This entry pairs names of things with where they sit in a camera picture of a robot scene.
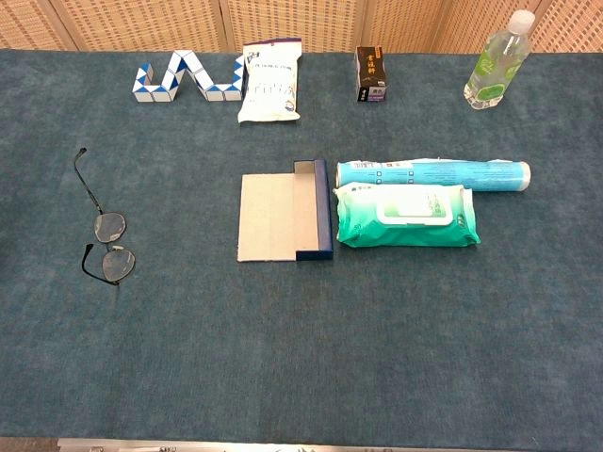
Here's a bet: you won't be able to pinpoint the silver aluminium table rail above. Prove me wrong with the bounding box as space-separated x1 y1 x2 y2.
56 437 603 452

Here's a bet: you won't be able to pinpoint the blue white snake puzzle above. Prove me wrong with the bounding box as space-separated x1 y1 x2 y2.
132 49 246 104

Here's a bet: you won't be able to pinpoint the black wire-frame eyeglasses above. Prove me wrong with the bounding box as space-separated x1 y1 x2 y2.
73 147 137 286

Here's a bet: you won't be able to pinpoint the green wet wipes pack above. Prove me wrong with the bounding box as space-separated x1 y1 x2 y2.
332 183 482 249

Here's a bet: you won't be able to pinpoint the light blue wrap roll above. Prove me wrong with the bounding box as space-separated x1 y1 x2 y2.
334 157 532 193

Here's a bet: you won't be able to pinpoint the open blue cardboard box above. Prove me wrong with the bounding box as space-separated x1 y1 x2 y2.
236 158 334 263

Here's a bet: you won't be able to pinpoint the white laundry powder bag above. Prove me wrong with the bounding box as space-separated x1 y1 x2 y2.
236 37 302 124

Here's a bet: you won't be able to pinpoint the teal felt table mat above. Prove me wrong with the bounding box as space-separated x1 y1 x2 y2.
0 48 603 451

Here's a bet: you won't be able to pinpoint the woven rattan folding screen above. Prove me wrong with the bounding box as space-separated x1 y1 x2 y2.
0 0 603 54

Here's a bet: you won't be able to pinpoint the clear plastic water bottle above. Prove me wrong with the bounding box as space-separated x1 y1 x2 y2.
464 9 537 111

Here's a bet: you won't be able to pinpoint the small black carton box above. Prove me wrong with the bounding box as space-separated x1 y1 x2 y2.
354 45 390 104

